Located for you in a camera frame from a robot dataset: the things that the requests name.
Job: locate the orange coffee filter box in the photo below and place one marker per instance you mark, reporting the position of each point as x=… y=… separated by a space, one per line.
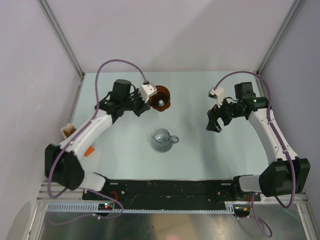
x=68 y=130

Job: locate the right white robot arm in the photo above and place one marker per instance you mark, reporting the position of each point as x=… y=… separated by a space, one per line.
x=286 y=173

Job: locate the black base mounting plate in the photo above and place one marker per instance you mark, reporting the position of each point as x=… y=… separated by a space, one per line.
x=171 y=194

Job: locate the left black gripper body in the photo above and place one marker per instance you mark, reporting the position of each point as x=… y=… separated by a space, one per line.
x=135 y=102

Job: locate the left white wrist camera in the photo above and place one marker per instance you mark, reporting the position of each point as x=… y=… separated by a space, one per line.
x=147 y=91

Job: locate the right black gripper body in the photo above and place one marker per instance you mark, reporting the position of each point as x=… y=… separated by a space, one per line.
x=232 y=108

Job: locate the amber glass coffee dripper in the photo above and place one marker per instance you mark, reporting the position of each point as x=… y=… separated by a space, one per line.
x=161 y=100

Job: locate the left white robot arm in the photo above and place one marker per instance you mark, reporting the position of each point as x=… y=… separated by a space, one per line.
x=64 y=163

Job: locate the clear glass pitcher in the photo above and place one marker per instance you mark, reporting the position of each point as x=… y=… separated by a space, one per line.
x=162 y=141

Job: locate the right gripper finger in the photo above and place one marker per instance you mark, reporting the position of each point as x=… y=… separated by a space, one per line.
x=226 y=115
x=213 y=116

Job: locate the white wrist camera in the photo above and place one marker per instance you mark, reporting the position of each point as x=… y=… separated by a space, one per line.
x=147 y=91
x=217 y=93

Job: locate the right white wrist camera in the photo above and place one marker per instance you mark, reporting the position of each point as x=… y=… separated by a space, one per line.
x=217 y=93

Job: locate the white slotted cable duct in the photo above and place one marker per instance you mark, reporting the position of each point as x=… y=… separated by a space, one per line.
x=97 y=207

